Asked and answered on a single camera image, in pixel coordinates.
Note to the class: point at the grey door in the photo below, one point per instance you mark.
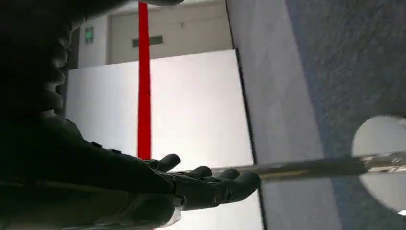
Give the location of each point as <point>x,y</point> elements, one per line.
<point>187,28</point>

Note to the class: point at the red strip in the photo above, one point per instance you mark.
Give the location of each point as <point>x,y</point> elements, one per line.
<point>144,79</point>

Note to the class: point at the chrome stanchion post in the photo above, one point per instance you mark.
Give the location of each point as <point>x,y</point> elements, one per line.
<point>317,168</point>

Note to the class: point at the white partition panel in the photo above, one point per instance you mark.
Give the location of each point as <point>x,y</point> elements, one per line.
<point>196,108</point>

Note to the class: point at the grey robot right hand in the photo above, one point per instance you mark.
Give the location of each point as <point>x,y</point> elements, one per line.
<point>95,184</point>

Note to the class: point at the green exit sign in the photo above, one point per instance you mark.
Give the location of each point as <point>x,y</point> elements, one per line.
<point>89,35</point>

